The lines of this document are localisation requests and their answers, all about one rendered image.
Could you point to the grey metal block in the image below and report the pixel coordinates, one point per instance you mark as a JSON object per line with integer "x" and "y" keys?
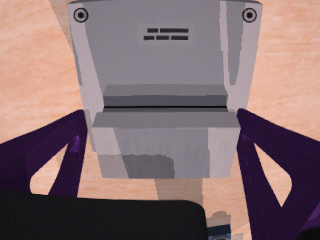
{"x": 165, "y": 131}

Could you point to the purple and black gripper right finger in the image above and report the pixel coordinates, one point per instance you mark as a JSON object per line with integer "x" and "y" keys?
{"x": 296, "y": 154}

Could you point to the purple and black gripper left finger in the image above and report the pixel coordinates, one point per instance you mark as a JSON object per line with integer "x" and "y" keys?
{"x": 23, "y": 156}

